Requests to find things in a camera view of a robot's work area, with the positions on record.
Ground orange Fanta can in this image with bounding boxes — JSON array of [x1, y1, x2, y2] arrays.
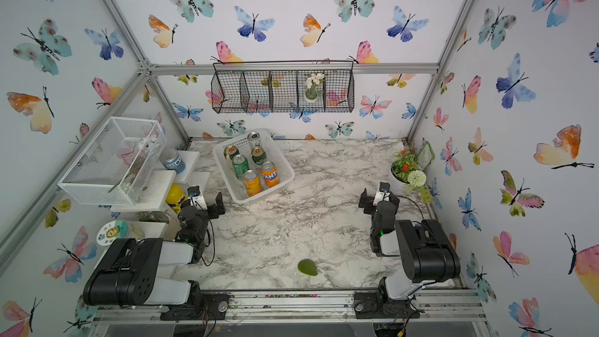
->
[[261, 161, 280, 188]]

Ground green leaf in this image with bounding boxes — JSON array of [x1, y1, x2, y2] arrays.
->
[[297, 259, 318, 276]]

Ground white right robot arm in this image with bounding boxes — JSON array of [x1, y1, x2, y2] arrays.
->
[[358, 183, 461, 304]]

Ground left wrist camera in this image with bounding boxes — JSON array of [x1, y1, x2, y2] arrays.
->
[[187, 186, 207, 211]]

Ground potted flower plant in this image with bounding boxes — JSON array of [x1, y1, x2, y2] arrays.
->
[[388, 149, 433, 203]]

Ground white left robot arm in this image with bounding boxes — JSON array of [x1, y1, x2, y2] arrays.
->
[[83, 193, 226, 307]]

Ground orange yellow Schweppes can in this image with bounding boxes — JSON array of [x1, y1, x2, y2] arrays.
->
[[243, 170, 262, 197]]

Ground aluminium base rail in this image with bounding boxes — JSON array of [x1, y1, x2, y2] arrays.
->
[[92, 288, 492, 336]]

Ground silver drink can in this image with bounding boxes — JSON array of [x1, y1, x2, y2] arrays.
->
[[247, 131, 261, 150]]

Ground green soda can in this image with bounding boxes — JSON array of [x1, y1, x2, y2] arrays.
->
[[232, 154, 250, 180]]

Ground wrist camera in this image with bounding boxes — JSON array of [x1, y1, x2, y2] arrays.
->
[[374, 182, 390, 204], [187, 186, 207, 211]]

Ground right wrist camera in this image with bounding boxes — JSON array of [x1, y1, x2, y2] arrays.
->
[[374, 182, 390, 204]]

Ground white flowers in vase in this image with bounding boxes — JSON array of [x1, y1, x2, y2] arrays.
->
[[304, 73, 325, 102]]

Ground blue white can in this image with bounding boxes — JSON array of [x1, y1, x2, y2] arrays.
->
[[159, 148, 187, 174]]

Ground black wire wall basket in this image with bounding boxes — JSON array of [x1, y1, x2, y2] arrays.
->
[[211, 59, 355, 114]]

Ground white plastic perforated basket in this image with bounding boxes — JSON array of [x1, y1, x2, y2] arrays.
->
[[212, 129, 296, 204]]

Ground white stepped shelf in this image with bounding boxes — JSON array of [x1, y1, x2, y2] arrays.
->
[[109, 151, 211, 241]]

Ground green gold beer can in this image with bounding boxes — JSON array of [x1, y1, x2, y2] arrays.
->
[[251, 147, 267, 166], [224, 145, 240, 161]]

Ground white wire mesh box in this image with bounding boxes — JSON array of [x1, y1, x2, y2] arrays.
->
[[58, 116, 166, 206]]

